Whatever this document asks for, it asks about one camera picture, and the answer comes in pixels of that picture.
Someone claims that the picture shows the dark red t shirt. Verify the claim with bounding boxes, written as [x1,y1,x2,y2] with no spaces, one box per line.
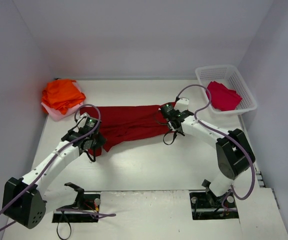
[88,105,169,157]

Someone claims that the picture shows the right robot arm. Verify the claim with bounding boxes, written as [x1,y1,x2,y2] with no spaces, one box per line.
[160,103,256,206]

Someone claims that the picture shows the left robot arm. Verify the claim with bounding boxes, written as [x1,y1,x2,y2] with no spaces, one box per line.
[2,113,105,229]

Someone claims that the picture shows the pink folded t shirt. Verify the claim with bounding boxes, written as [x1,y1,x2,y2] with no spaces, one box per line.
[40,82,86,122]

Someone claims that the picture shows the red t shirt in basket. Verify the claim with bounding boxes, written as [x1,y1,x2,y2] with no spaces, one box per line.
[206,81,243,112]

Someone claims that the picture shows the white plastic basket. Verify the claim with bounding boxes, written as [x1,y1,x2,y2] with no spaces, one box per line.
[195,64,258,116]

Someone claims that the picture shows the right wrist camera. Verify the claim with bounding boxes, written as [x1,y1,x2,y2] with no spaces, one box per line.
[174,97,190,112]

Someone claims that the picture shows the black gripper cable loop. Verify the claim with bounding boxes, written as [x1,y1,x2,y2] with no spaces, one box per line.
[162,131,177,146]

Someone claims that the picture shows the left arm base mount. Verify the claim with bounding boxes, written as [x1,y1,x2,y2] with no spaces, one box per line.
[51,182,102,240]

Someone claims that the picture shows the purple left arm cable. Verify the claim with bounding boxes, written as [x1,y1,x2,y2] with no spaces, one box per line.
[0,103,117,237]

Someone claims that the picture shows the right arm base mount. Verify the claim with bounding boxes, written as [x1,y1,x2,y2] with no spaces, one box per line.
[189,179,239,221]

